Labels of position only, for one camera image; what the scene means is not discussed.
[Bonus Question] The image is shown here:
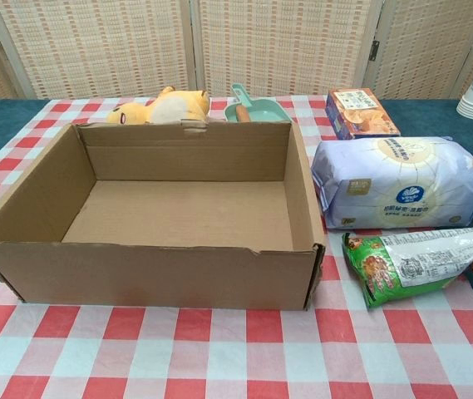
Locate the woven folding screen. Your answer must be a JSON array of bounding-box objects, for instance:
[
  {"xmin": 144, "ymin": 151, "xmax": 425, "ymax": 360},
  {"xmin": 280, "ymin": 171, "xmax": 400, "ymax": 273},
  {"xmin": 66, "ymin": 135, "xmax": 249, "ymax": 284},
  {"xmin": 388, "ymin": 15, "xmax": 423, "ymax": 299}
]
[{"xmin": 0, "ymin": 0, "xmax": 473, "ymax": 101}]

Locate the mint green dustpan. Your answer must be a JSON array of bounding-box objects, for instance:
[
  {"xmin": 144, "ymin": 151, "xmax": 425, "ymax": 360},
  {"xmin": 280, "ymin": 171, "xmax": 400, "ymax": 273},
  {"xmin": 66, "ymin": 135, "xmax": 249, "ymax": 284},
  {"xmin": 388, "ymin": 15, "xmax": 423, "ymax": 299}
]
[{"xmin": 224, "ymin": 83, "xmax": 293, "ymax": 124}]

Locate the orange and purple biscuit box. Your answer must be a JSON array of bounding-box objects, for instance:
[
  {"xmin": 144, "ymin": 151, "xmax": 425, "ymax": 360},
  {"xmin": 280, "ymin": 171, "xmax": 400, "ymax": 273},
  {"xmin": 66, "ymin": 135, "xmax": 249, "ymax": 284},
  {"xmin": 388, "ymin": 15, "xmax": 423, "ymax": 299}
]
[{"xmin": 325, "ymin": 86, "xmax": 402, "ymax": 140}]

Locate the yellow plush toy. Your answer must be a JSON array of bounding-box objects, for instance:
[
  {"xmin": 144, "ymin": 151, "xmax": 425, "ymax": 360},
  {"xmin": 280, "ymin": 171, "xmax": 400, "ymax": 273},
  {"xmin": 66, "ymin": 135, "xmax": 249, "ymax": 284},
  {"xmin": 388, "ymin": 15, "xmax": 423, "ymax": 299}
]
[{"xmin": 106, "ymin": 86, "xmax": 211, "ymax": 126}]

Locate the green snack bag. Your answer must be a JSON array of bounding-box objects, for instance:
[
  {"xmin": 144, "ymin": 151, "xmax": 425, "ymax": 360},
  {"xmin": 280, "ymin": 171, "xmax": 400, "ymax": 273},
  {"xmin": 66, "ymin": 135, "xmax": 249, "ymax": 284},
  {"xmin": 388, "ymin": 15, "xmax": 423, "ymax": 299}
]
[{"xmin": 341, "ymin": 219, "xmax": 473, "ymax": 309}]

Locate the open brown cardboard box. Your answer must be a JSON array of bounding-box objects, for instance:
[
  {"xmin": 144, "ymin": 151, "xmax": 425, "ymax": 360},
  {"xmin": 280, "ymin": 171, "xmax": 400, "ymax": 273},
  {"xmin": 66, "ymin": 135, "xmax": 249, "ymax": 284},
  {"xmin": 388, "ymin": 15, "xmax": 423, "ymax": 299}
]
[{"xmin": 0, "ymin": 117, "xmax": 327, "ymax": 312}]

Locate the lavender tissue pack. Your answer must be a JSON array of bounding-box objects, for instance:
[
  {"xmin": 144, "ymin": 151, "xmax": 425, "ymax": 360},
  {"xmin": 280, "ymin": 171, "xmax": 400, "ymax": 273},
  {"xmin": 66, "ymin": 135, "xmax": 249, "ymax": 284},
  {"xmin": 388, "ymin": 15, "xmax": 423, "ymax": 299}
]
[{"xmin": 310, "ymin": 135, "xmax": 473, "ymax": 231}]

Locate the red white checkered tablecloth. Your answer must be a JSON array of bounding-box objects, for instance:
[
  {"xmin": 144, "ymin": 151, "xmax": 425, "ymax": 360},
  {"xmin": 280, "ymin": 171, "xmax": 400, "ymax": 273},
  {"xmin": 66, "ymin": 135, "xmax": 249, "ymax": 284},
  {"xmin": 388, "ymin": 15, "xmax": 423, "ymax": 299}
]
[{"xmin": 0, "ymin": 94, "xmax": 473, "ymax": 399}]

